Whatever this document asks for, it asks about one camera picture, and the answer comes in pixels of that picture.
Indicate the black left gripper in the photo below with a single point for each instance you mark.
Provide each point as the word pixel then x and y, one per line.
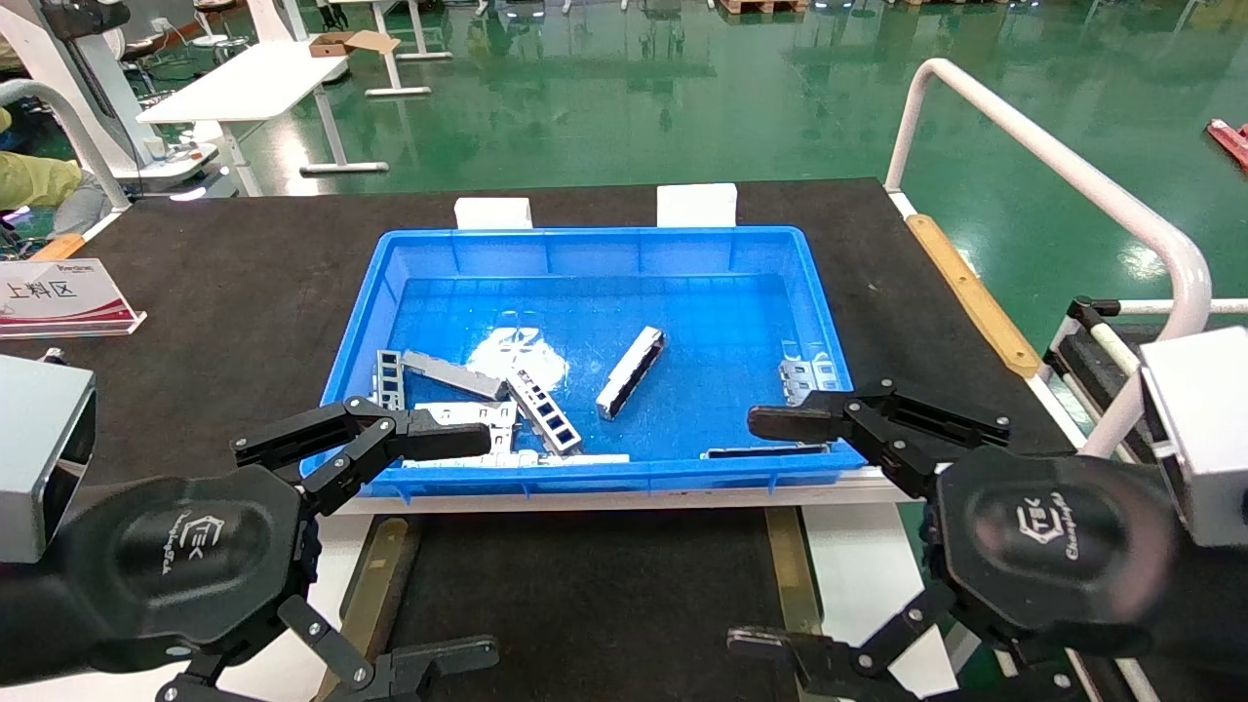
pixel 175 561

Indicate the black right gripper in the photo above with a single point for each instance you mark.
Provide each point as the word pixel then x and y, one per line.
pixel 1053 546

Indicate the long silver slotted metal part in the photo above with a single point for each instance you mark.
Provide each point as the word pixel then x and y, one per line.
pixel 631 372

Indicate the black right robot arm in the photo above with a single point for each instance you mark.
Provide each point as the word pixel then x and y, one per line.
pixel 1214 604

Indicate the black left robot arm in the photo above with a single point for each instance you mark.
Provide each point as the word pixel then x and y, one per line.
pixel 19 624

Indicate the upright perforated grey metal part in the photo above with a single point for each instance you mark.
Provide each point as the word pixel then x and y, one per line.
pixel 390 378

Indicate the long thin white strip part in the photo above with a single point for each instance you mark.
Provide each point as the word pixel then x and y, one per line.
pixel 546 458

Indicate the plain grey metal bar part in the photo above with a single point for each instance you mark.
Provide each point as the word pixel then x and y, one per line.
pixel 453 375

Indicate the black flat container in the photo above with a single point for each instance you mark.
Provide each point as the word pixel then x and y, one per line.
pixel 585 585

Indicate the silver part with square windows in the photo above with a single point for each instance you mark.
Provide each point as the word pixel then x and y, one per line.
pixel 544 411

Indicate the brass-coloured metal strip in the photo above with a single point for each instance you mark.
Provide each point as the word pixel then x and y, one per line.
pixel 792 575
pixel 380 585

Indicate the blue plastic bin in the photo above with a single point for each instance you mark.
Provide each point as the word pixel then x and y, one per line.
pixel 682 322

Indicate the black table mat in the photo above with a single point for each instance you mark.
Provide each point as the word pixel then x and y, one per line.
pixel 244 322

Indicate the long wooden edge strip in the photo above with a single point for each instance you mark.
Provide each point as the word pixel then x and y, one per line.
pixel 970 292

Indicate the white foam block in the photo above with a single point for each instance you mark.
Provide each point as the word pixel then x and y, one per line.
pixel 492 213
pixel 695 205

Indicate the acrylic sign with Chinese text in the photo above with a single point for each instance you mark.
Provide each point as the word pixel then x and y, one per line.
pixel 58 297

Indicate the white horizontal tube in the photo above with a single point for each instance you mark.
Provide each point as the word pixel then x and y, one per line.
pixel 1189 307

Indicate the white curved tube railing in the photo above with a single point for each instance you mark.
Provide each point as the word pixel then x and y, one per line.
pixel 1092 185

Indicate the short wooden edge strip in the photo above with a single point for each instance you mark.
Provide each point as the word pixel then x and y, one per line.
pixel 58 247

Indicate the white desk with metal legs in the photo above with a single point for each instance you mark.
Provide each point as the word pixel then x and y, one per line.
pixel 249 83

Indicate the open cardboard box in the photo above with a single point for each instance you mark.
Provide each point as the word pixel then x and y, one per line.
pixel 346 44

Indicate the person in yellow clothing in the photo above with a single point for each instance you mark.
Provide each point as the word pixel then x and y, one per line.
pixel 39 180

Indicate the grey curved tube railing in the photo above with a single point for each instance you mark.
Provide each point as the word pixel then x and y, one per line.
pixel 73 127

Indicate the red object on floor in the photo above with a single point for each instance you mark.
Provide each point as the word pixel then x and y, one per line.
pixel 1230 141

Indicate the white machine stand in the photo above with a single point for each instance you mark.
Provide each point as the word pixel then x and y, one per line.
pixel 58 58

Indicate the white flat slotted bracket part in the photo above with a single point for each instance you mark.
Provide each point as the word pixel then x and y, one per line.
pixel 468 411
pixel 501 442

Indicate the silver clip bracket part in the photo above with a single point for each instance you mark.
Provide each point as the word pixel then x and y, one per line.
pixel 809 375

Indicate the black cart frame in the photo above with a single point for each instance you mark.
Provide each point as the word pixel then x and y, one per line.
pixel 1097 375

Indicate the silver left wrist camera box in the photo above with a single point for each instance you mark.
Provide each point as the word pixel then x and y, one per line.
pixel 39 458

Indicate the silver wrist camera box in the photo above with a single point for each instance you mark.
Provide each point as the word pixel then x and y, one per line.
pixel 39 458
pixel 1204 429

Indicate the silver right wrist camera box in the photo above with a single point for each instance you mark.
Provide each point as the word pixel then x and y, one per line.
pixel 1204 429

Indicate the white table leg frame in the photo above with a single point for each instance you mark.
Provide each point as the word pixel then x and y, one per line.
pixel 395 58

